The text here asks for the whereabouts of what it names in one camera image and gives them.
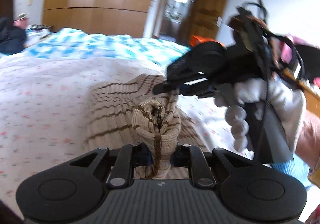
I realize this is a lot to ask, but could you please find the black cable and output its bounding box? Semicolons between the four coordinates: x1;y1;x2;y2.
235;0;304;127

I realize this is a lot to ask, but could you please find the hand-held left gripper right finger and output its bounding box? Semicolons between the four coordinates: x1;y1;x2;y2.
171;143;254;188

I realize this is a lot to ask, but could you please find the blue white patterned quilt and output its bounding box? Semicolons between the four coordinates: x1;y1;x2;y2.
24;28;198;67

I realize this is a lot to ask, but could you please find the pink cloth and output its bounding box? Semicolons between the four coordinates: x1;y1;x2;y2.
279;35;320;64

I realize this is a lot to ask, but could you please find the pink cup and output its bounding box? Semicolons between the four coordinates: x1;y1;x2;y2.
14;13;31;29

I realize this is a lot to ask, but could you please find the person's right hand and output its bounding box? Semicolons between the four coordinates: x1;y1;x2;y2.
214;73;308;152

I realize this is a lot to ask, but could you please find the white cherry print bedsheet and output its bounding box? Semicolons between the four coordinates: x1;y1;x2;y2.
0;56;255;204

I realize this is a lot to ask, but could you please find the beige brown striped knit sweater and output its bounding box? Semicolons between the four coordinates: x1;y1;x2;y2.
81;74;208;180

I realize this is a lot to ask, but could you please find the blue knit cloth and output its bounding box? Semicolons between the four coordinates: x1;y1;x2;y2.
271;160;313;187

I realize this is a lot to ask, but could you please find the wooden furniture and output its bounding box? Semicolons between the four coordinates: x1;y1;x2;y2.
282;68;320;107

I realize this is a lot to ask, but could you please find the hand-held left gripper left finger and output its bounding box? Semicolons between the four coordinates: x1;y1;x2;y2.
62;142;152;188

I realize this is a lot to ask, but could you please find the wooden door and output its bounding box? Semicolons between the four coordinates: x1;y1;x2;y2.
194;0;236;45

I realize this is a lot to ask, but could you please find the dark navy clothing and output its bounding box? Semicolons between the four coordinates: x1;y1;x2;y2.
0;18;27;56

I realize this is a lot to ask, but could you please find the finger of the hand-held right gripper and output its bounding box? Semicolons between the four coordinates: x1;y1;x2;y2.
153;77;210;95
178;85;218;98

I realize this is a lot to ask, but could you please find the black white small cloth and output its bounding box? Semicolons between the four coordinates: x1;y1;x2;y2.
27;24;54;34

